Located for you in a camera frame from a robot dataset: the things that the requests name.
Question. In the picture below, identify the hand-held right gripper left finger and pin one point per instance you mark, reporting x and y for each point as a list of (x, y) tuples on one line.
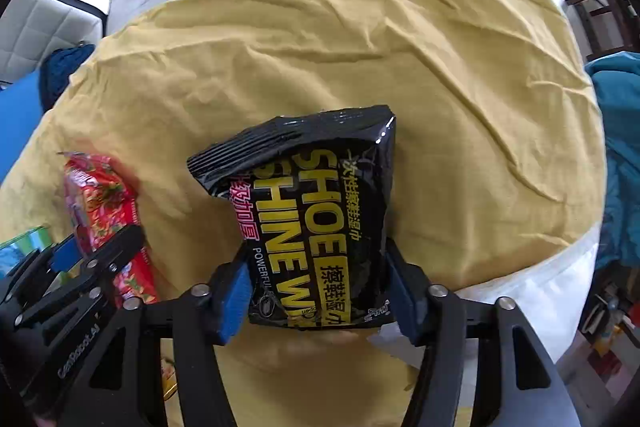
[(233, 302)]

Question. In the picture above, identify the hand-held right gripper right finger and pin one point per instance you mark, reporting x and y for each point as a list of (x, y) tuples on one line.
[(404, 302)]

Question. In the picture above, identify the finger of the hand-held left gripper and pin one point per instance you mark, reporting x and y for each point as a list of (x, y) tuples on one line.
[(112, 252), (64, 253)]

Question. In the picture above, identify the red floral packet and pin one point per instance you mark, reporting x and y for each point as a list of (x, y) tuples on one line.
[(102, 207)]

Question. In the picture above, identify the black wet wipes packet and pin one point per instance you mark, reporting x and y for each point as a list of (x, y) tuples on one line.
[(320, 217)]

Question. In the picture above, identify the green packet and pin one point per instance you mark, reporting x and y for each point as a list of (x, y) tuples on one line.
[(25, 244)]

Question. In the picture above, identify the yellow packet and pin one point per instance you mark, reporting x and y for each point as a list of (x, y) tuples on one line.
[(169, 382)]

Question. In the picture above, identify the white mattress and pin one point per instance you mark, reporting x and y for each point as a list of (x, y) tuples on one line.
[(530, 277)]

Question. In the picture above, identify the dark blue knitted cloth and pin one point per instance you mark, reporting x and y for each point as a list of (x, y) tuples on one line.
[(62, 72)]

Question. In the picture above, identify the white padded headboard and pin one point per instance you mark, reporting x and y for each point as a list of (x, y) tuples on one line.
[(55, 22)]

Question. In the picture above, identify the yellow bed sheet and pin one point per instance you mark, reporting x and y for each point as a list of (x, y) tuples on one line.
[(350, 47)]

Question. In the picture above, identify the teal blanket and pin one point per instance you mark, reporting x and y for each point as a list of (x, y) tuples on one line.
[(620, 147)]

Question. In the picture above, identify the wooden chair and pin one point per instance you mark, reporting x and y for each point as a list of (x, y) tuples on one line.
[(602, 19)]

